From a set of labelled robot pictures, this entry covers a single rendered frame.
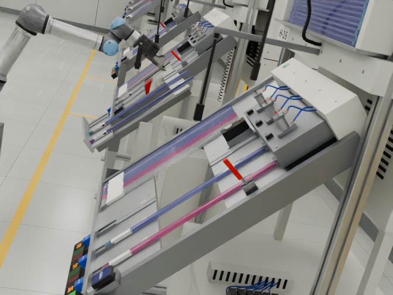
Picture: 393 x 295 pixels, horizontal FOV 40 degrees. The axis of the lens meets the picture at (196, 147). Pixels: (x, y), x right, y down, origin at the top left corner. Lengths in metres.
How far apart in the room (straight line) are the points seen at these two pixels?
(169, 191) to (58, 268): 0.66
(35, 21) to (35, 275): 1.19
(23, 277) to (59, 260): 0.24
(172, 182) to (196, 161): 0.17
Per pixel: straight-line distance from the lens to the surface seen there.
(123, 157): 3.41
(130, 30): 2.80
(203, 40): 2.58
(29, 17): 2.69
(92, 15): 11.38
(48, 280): 2.65
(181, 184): 2.72
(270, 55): 2.61
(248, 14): 2.52
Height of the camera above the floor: 1.45
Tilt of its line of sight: 17 degrees down
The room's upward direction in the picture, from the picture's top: 13 degrees clockwise
